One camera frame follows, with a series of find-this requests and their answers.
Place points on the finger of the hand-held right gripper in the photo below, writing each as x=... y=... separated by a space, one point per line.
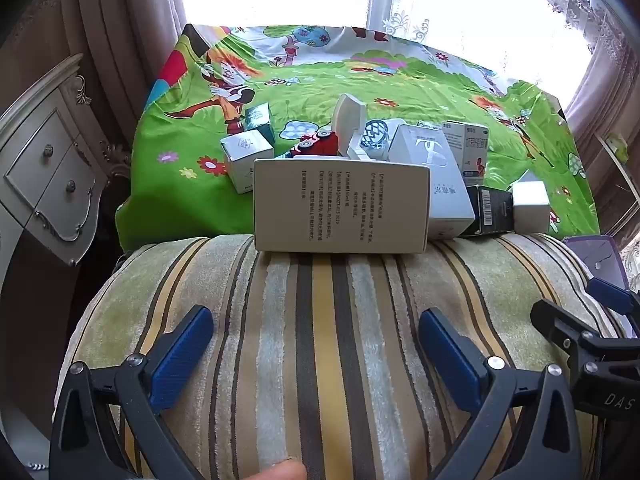
x=555 y=321
x=609 y=295

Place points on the red toy car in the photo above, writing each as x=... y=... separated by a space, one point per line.
x=317 y=146

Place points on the striped plush cushion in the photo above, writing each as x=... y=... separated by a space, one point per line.
x=320 y=335

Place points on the white wall shelf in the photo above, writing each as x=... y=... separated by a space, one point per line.
x=612 y=155

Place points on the white flip case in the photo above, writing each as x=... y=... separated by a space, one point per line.
x=347 y=120

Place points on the white medicine box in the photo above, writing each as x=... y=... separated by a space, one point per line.
x=451 y=135
x=475 y=152

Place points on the brown curtain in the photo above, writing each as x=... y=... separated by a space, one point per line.
x=125 y=10
x=600 y=100

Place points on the blue and white patterned ball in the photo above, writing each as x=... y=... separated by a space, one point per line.
x=376 y=135

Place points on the white and teal box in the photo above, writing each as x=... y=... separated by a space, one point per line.
x=257 y=115

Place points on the green cartoon printed blanket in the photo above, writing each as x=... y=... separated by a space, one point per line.
x=350 y=85

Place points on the cream carved dresser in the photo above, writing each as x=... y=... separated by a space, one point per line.
x=45 y=160

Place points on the white sheer lace curtain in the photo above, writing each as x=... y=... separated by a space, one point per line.
x=410 y=25

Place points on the black box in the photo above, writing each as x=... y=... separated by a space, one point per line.
x=492 y=210

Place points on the small white cube box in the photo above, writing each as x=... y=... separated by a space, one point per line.
x=530 y=205
x=245 y=160

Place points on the large white text box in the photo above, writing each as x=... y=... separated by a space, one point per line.
x=345 y=205

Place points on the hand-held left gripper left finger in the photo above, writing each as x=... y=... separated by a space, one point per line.
x=180 y=355

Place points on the white box with grey logo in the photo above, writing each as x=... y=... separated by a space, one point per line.
x=425 y=155

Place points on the person's left hand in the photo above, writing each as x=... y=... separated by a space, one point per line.
x=282 y=471

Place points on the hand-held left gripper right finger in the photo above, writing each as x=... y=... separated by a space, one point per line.
x=450 y=360

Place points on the purple cardboard box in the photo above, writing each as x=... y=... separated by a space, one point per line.
x=597 y=257

